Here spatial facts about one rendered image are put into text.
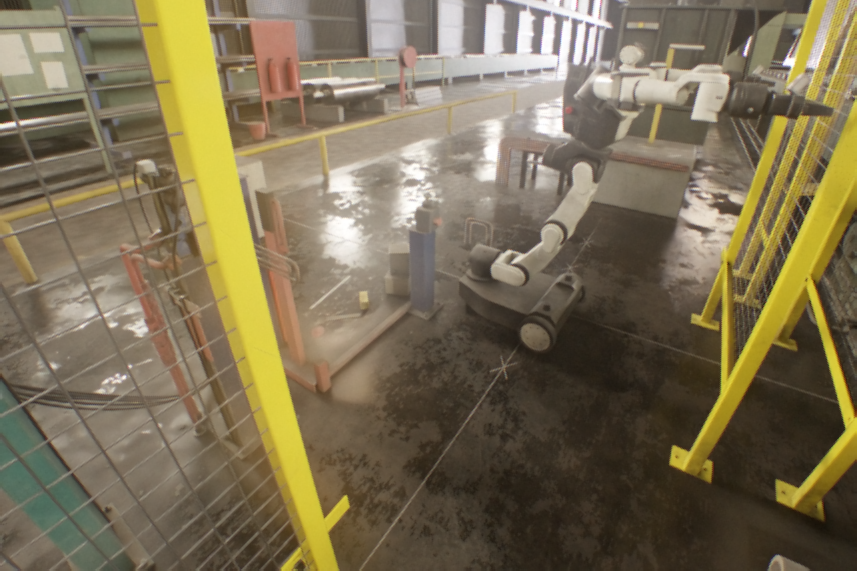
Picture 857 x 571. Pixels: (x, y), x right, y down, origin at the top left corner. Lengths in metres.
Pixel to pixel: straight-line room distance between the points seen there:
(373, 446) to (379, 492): 0.20
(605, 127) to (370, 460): 1.65
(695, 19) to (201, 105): 4.67
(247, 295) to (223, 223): 0.11
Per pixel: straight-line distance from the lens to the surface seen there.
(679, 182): 4.23
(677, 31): 4.88
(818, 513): 2.12
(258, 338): 0.60
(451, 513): 1.62
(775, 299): 1.46
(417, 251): 2.17
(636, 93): 1.38
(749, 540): 1.90
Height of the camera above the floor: 1.44
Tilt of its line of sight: 28 degrees down
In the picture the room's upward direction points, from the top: straight up
